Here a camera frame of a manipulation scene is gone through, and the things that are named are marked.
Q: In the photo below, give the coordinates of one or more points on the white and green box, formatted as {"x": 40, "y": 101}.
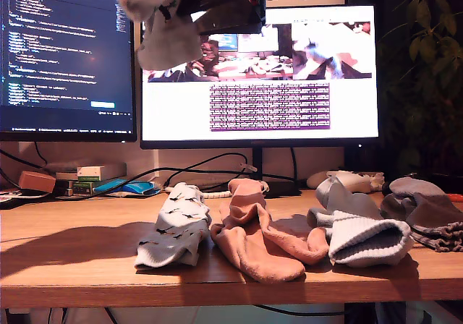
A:
{"x": 88, "y": 174}

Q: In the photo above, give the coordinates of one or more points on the white patterned item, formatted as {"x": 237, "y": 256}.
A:
{"x": 376, "y": 183}

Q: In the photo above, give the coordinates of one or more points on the monitor with bright white screen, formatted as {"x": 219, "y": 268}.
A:
{"x": 173, "y": 110}

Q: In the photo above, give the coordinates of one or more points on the pink sock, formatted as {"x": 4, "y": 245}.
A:
{"x": 246, "y": 201}
{"x": 260, "y": 262}

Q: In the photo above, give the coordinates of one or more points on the black patterned flat item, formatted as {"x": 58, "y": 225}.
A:
{"x": 11, "y": 199}

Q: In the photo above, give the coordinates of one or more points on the white animal print sock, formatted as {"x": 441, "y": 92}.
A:
{"x": 173, "y": 230}
{"x": 162, "y": 42}

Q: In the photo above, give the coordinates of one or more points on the dark green box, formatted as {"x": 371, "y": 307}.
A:
{"x": 81, "y": 189}

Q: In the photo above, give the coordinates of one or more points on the blue plastic pack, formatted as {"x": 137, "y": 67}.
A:
{"x": 134, "y": 187}

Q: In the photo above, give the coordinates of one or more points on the monitor with dark code screen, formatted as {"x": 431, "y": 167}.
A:
{"x": 65, "y": 67}

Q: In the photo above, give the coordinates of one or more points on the small orange object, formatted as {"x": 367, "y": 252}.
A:
{"x": 455, "y": 197}

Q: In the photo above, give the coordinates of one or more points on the grey frilly cuff sock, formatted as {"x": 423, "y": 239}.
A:
{"x": 434, "y": 239}
{"x": 412, "y": 188}

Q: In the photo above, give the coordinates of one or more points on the white game controller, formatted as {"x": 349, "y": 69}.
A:
{"x": 354, "y": 181}

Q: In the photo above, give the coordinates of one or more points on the black monitor stand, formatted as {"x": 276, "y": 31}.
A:
{"x": 257, "y": 165}

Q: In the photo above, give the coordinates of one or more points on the green leafy houseplant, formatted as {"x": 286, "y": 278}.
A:
{"x": 422, "y": 14}

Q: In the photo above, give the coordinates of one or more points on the cream rounded device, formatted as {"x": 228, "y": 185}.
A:
{"x": 314, "y": 181}

